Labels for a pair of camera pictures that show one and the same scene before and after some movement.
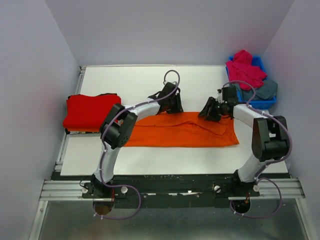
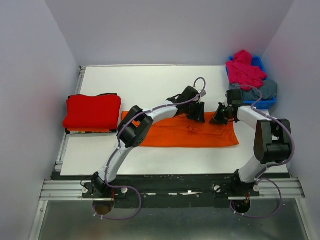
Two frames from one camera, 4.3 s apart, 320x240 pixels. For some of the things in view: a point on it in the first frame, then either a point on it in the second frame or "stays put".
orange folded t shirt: (83, 129) stays put
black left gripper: (178, 107) -> (199, 116)
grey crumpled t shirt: (267, 90) stays put
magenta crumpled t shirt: (241, 70) stays put
